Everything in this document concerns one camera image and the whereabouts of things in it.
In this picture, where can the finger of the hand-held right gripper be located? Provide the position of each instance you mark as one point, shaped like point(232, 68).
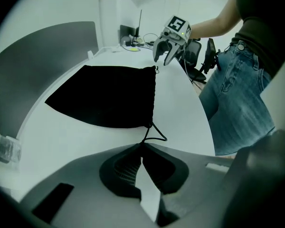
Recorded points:
point(156, 46)
point(173, 53)

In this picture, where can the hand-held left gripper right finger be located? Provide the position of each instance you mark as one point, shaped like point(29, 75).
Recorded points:
point(194, 186)

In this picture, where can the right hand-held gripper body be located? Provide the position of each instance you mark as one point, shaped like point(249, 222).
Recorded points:
point(177, 25)

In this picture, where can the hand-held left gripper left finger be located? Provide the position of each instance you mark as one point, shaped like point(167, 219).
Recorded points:
point(85, 198)

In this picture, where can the person's right forearm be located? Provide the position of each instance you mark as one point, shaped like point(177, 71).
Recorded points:
point(216, 25)

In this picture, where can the yellow-green small item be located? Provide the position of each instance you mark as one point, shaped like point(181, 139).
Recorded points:
point(133, 49)

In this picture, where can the black office chair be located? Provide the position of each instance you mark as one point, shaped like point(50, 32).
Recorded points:
point(194, 63)

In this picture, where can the black monitor right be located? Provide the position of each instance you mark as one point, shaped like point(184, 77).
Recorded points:
point(127, 32)

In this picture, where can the white crumpled item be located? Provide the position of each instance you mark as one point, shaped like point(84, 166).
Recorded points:
point(116, 49)

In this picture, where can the white divider clip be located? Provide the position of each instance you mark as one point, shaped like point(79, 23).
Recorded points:
point(90, 54)

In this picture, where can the person's blue jeans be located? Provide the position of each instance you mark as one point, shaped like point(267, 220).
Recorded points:
point(237, 103)

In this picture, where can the person's black top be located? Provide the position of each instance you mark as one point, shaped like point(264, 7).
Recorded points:
point(263, 20)

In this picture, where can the clear plastic water bottle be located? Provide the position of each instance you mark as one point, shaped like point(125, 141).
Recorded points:
point(7, 148)

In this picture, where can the wide dark grey divider panel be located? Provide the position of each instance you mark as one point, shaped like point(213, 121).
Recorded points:
point(38, 63)

